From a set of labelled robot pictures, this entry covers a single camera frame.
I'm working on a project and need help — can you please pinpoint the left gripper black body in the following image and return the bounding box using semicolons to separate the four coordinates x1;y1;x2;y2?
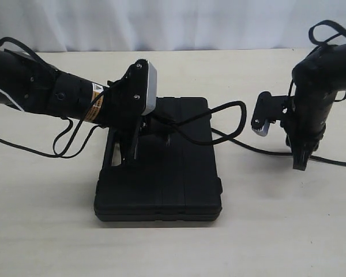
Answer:
103;65;149;164

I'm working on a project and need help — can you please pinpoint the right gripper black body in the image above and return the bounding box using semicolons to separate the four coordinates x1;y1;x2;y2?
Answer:
250;91;326;171

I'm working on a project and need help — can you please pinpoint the black braided rope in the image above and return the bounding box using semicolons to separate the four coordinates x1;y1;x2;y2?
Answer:
149;100;346;168

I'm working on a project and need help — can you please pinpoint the black plastic tool case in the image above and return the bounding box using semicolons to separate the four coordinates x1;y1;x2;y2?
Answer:
93;96;223;223

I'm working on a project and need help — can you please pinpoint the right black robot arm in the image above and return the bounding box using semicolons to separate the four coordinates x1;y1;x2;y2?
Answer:
251;44;346;171

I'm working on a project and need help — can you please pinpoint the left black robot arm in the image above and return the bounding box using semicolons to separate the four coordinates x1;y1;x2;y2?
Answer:
0;50;157;155

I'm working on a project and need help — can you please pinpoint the white curtain backdrop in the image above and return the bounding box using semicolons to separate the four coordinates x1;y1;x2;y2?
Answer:
0;1;346;52

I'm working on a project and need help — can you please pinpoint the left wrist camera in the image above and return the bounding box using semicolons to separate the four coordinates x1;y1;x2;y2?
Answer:
126;59;157;116

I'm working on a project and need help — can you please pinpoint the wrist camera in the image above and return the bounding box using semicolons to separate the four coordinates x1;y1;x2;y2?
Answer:
251;91;272;137
126;59;157;116

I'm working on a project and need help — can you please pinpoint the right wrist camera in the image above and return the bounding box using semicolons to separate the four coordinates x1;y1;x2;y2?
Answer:
251;91;272;137

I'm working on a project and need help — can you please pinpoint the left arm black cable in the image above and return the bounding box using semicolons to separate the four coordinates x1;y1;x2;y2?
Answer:
0;36;110;159

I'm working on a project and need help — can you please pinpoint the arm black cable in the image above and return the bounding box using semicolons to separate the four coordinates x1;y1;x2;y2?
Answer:
308;19;346;48
0;36;110;159

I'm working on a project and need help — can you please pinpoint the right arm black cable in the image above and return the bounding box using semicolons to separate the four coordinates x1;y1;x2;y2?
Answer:
308;19;346;48

